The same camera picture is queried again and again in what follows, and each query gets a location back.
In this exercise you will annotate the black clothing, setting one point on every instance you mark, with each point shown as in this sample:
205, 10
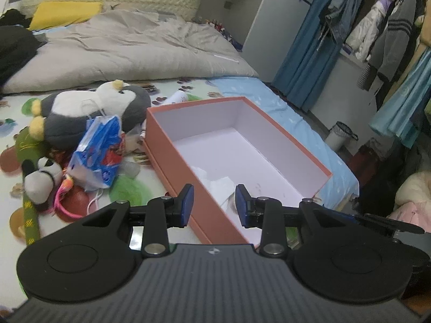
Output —
16, 50

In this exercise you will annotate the white trash bin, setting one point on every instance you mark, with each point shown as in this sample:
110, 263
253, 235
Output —
336, 138

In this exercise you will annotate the hanging light blue dress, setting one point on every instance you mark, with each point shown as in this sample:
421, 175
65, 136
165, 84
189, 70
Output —
404, 107

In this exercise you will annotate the white tube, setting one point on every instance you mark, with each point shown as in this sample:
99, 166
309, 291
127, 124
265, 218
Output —
176, 97

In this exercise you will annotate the blue curtain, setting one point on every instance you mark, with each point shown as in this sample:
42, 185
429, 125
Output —
303, 57

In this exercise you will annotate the orange cardboard box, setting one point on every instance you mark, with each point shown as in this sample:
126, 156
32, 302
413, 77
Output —
161, 134

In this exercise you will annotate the grey white penguin plush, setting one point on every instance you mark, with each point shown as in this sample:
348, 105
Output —
67, 107

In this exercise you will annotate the pink feather toy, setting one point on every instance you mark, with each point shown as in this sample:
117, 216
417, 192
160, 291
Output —
62, 191

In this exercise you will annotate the yellow pillow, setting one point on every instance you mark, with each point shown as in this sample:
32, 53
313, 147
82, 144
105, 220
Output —
64, 13

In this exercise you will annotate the white crumpled paper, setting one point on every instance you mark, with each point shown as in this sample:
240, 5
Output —
215, 185

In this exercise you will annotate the small panda plush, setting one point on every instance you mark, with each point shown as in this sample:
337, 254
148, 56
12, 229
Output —
37, 181

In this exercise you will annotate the pink garment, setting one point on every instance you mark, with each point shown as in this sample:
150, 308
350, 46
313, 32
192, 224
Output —
410, 213

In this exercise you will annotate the green plush bamboo stick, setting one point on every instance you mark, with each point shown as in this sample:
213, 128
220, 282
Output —
30, 222

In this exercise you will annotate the hanging denim garment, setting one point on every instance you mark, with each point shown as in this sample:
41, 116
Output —
340, 6

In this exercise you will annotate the hanging white puffer jacket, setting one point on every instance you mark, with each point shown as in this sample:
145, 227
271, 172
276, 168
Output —
365, 30

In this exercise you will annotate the blue white plastic packet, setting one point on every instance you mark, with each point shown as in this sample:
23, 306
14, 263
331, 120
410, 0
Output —
97, 161

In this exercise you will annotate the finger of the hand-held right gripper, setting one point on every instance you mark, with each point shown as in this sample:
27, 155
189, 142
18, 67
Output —
387, 222

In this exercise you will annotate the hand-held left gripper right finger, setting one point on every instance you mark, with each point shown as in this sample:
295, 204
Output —
241, 205

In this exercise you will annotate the hanging grey striped sweater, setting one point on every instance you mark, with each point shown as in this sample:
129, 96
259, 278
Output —
394, 40

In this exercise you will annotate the grey duvet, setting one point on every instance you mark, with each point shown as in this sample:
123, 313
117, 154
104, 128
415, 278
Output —
134, 47

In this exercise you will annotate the grey cabinet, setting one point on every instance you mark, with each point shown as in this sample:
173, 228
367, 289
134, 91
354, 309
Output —
269, 23

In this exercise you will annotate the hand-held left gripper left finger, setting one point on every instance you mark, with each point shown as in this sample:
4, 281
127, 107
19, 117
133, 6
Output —
187, 205

